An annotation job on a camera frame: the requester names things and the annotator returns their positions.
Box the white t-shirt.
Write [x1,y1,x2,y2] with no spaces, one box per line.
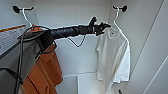
[95,26,132,94]

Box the white wardrobe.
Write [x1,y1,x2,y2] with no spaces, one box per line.
[0,0,168,94]

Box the black wardrobe hook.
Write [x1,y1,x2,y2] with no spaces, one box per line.
[112,4,128,13]
[12,5,34,14]

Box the orange hooded sweater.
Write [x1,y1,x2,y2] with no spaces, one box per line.
[19,26,64,94]

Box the white sticker with orange strip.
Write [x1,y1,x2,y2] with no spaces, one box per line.
[0,24,28,51]

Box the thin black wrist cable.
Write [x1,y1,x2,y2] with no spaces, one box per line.
[64,33,88,49]

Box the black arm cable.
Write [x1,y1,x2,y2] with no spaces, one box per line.
[13,24,51,94]

